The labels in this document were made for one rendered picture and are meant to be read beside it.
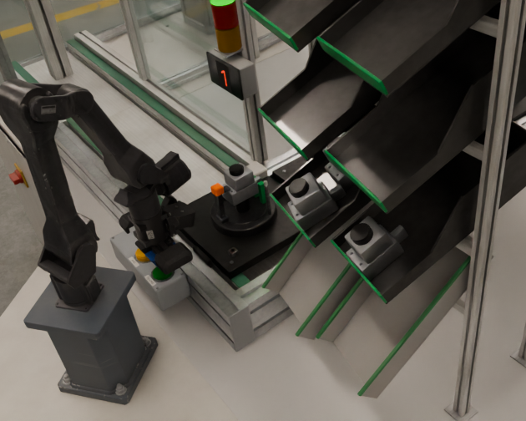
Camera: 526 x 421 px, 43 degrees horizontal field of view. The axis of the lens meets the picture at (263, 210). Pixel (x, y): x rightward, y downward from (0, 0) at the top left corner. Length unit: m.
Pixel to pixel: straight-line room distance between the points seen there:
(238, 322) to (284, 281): 0.12
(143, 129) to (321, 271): 0.87
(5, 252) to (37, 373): 1.77
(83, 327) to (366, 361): 0.46
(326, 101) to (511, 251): 0.67
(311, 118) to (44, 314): 0.57
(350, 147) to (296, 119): 0.11
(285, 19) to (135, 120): 1.10
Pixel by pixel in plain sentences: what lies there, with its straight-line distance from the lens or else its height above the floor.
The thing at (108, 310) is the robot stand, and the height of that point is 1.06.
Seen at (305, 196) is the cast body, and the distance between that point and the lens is 0.98.
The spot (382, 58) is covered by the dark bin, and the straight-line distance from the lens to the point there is 0.76.
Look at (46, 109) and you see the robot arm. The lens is 0.99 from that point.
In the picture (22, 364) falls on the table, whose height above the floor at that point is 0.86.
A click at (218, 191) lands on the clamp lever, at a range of 1.33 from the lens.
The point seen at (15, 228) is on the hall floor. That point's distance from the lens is 3.25.
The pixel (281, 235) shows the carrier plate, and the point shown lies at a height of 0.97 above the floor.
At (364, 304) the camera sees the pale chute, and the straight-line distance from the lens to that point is 1.11.
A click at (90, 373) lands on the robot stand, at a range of 1.27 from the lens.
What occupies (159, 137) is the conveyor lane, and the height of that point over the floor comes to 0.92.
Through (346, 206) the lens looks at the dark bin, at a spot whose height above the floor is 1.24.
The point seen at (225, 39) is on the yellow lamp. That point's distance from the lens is 1.39.
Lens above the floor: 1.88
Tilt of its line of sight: 40 degrees down
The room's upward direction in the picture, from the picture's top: 8 degrees counter-clockwise
